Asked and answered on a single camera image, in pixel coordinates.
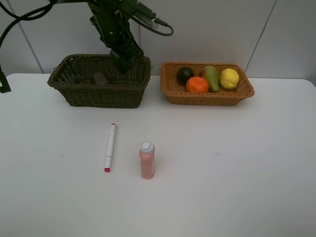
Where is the pink bottle with white cap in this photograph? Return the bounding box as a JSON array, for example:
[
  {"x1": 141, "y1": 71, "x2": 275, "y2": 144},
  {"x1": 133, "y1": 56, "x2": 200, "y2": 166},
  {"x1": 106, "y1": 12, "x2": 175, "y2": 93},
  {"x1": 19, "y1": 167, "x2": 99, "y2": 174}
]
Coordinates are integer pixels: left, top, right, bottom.
[{"x1": 139, "y1": 141, "x2": 155, "y2": 179}]

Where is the dark grey pump bottle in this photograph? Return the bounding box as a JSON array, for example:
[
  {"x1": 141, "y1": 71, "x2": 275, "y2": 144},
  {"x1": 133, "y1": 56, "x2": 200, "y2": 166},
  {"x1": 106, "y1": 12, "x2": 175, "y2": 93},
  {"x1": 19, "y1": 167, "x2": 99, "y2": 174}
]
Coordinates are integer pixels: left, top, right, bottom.
[{"x1": 114, "y1": 55, "x2": 135, "y2": 73}]

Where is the dark mangosteen with green calyx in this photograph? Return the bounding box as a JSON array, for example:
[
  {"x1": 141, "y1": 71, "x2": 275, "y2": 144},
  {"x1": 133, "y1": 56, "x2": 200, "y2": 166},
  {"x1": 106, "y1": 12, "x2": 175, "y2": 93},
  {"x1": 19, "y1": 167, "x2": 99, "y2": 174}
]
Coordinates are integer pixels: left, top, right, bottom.
[{"x1": 176, "y1": 67, "x2": 194, "y2": 85}]

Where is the white marker with pink cap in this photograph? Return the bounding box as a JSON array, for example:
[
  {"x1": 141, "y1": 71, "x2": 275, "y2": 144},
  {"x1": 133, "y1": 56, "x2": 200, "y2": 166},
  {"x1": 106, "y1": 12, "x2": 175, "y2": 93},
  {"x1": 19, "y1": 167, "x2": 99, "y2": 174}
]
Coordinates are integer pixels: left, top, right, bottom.
[{"x1": 104, "y1": 123, "x2": 117, "y2": 173}]

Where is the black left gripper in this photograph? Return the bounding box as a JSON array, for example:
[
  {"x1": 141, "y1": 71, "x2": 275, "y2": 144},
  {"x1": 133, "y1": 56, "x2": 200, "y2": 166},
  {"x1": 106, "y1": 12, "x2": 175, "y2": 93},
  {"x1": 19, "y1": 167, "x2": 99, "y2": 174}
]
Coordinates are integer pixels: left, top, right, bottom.
[{"x1": 90, "y1": 7, "x2": 144, "y2": 59}]

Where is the yellow lemon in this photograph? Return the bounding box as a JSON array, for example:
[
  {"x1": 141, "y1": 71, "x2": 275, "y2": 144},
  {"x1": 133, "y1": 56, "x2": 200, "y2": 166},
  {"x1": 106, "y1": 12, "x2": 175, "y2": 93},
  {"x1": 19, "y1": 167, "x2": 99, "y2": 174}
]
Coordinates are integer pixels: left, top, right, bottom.
[{"x1": 219, "y1": 68, "x2": 239, "y2": 90}]

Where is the dark brown wicker basket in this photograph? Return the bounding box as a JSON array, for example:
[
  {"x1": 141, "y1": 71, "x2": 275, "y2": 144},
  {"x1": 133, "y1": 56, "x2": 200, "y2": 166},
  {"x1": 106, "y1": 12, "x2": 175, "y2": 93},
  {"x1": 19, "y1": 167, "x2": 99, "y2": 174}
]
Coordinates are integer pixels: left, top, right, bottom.
[{"x1": 47, "y1": 54, "x2": 151, "y2": 108}]

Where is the black object at left edge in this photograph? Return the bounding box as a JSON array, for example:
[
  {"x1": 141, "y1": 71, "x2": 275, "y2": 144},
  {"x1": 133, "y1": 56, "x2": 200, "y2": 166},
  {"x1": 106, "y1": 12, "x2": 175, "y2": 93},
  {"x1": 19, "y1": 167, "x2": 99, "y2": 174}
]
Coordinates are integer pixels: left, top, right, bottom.
[{"x1": 0, "y1": 69, "x2": 11, "y2": 93}]

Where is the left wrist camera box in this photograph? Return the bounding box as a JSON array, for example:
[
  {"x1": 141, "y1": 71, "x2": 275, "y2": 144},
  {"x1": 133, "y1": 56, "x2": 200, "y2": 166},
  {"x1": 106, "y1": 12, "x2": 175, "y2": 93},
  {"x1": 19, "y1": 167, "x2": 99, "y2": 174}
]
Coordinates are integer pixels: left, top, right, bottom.
[{"x1": 132, "y1": 0, "x2": 158, "y2": 30}]

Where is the translucent pink plastic cup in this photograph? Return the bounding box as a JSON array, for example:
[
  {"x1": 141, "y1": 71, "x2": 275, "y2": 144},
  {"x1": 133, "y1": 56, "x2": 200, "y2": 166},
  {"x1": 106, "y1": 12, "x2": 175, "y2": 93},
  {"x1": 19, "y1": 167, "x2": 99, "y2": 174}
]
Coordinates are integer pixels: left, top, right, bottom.
[{"x1": 91, "y1": 72, "x2": 110, "y2": 85}]

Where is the orange tangerine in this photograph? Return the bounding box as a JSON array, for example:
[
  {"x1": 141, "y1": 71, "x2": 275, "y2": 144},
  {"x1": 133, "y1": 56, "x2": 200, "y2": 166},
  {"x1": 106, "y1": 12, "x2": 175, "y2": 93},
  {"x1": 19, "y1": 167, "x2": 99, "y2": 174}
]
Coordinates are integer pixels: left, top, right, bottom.
[{"x1": 186, "y1": 77, "x2": 209, "y2": 93}]

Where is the orange wicker basket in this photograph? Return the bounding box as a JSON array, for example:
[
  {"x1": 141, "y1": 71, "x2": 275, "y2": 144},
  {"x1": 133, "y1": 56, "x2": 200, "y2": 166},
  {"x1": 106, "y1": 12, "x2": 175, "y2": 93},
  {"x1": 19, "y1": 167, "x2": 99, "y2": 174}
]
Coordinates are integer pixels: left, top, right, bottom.
[{"x1": 160, "y1": 62, "x2": 255, "y2": 106}]

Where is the green red pear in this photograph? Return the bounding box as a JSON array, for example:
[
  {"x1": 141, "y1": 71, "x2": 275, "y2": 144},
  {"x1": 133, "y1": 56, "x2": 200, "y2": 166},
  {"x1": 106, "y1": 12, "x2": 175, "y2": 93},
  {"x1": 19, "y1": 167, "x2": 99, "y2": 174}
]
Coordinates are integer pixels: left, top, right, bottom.
[{"x1": 199, "y1": 66, "x2": 219, "y2": 93}]

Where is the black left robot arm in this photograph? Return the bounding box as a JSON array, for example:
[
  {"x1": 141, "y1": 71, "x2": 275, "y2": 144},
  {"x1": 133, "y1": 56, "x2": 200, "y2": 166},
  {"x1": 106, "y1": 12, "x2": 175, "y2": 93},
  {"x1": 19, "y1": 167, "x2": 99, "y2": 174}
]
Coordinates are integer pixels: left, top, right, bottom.
[{"x1": 88, "y1": 0, "x2": 144, "y2": 58}]

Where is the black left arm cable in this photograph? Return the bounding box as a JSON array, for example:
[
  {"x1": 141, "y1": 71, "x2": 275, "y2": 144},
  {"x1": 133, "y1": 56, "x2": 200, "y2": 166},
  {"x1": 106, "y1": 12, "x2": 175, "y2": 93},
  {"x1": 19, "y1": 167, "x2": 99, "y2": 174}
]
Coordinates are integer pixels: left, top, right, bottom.
[{"x1": 0, "y1": 0, "x2": 65, "y2": 47}]

